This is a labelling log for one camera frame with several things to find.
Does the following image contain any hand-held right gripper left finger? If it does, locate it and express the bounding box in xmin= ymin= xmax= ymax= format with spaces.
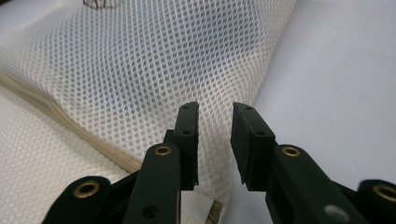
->
xmin=122 ymin=101 xmax=200 ymax=224

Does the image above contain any cream mesh laundry bag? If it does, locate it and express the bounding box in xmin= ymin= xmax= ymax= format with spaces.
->
xmin=0 ymin=0 xmax=298 ymax=224

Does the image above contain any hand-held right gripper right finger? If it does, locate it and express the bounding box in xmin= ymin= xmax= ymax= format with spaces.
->
xmin=230 ymin=102 xmax=369 ymax=224

